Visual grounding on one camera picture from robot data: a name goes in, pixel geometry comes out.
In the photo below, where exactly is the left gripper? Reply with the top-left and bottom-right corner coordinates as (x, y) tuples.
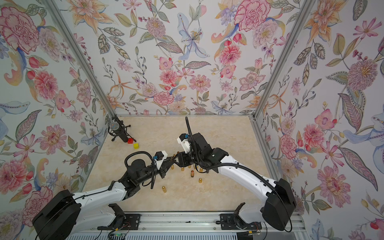
(136, 157), (176, 185)

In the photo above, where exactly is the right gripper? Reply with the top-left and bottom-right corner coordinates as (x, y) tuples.
(172, 151), (206, 168)

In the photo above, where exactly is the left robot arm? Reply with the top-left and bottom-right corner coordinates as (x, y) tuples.
(33, 151), (176, 240)

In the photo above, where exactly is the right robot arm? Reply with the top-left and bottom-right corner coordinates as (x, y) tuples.
(177, 119), (297, 232)

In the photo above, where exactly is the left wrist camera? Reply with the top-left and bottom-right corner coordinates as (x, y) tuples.
(153, 151), (168, 168)

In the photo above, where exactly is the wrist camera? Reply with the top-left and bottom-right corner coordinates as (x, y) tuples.
(177, 134), (191, 154)
(153, 151), (168, 168)

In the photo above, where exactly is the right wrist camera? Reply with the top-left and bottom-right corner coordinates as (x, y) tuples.
(177, 134), (191, 154)

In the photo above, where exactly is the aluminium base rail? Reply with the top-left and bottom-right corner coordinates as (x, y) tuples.
(68, 212), (309, 240)

